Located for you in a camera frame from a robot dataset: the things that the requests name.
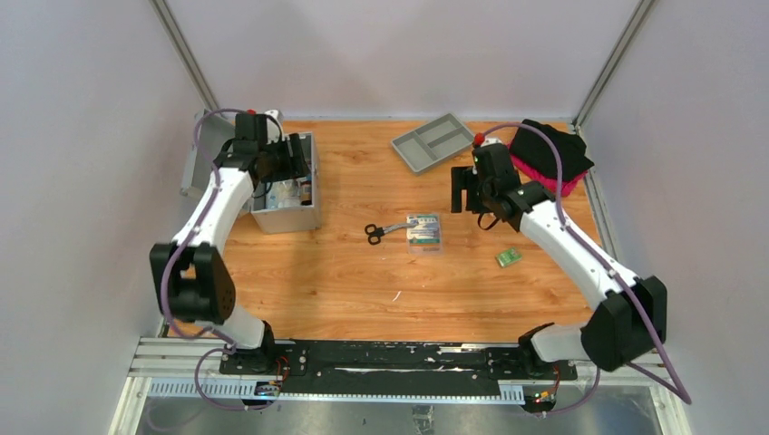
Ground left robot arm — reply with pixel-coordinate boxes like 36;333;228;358
149;109;309;374

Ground purple cable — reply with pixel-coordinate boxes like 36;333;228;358
161;108;284;412
472;122;693;417

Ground grey metal case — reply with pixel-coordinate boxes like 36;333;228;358
180;109;322;234

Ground bandage strip box pack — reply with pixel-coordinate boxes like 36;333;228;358
406;213;443;255

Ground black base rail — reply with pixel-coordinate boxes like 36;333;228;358
219;340;577;399

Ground grey divider tray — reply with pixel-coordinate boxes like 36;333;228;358
391;112;474;176

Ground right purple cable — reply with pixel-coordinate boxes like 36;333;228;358
472;122;693;417

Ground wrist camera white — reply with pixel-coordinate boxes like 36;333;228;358
481;137;504;147
263;109;285;143

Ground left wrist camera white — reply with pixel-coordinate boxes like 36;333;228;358
263;109;285;143

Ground black handled scissors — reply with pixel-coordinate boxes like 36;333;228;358
365;222;416;246

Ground black folded cloth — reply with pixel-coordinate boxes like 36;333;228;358
509;119;589;178

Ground pink folded cloth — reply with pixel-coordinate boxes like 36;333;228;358
511;154;594;197

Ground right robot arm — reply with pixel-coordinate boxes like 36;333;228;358
451;143;667;379

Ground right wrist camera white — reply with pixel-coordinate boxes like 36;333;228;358
481;137;504;147

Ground blue cotton pouch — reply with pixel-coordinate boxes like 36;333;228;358
265;179;301;209

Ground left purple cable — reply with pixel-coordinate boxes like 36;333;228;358
161;108;284;412

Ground small green packet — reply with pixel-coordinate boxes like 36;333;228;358
495;248;522;268

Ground brown medicine bottle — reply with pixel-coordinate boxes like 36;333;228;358
300;180;312;206

